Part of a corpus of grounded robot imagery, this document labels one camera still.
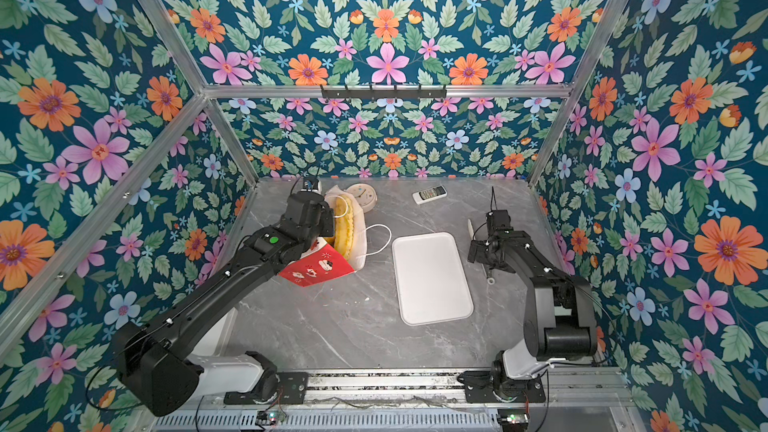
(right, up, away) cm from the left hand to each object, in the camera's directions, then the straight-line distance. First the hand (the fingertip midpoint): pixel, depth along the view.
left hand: (329, 204), depth 77 cm
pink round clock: (+4, +4, +34) cm, 35 cm away
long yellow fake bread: (+2, -8, +9) cm, 12 cm away
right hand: (+47, -16, +15) cm, 52 cm away
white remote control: (+29, +4, +37) cm, 48 cm away
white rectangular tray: (+28, -24, +16) cm, 40 cm away
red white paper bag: (-2, -16, +1) cm, 16 cm away
